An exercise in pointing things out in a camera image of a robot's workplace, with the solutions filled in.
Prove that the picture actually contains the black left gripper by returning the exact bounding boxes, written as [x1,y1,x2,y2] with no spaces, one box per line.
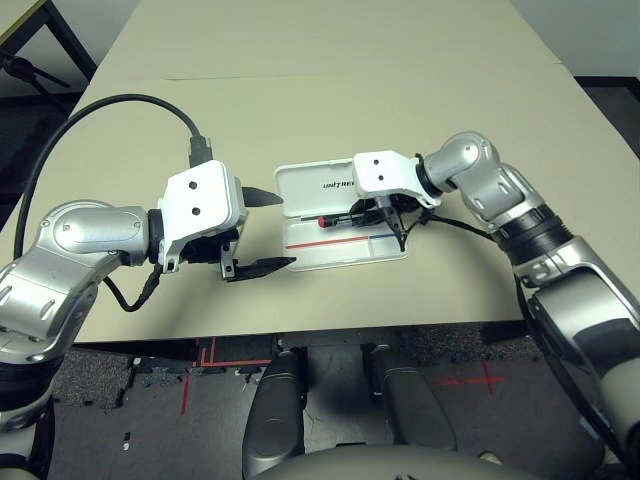
[180,185,297,285]

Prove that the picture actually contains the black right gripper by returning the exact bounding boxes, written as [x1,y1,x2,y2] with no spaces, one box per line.
[349,193,421,250]

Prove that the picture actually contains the black marker with red cap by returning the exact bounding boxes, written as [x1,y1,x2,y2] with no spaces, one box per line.
[318,212,371,230]

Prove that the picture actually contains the white plastic pencil case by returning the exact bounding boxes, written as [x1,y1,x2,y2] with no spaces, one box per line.
[272,158,410,273]

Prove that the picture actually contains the grey robot left leg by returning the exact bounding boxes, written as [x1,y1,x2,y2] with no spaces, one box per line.
[242,349,307,476]

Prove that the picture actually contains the grey robot leg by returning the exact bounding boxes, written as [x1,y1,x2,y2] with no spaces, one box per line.
[242,349,307,476]
[367,344,459,451]

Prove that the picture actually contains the grey robot right leg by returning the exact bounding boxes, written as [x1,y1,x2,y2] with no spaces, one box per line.
[367,344,459,451]

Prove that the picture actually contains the grey robot torso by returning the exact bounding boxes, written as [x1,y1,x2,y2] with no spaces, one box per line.
[249,444,546,480]

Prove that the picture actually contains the black tripod stand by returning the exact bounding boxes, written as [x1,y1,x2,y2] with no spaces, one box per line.
[0,49,71,101]

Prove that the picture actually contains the beige side table black legs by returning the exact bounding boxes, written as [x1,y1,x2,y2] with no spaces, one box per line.
[0,0,96,76]

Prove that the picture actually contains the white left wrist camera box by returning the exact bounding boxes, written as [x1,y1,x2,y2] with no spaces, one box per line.
[157,159,250,274]

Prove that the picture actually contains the dark metal table frame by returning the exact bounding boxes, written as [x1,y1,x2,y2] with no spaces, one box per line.
[277,328,397,352]

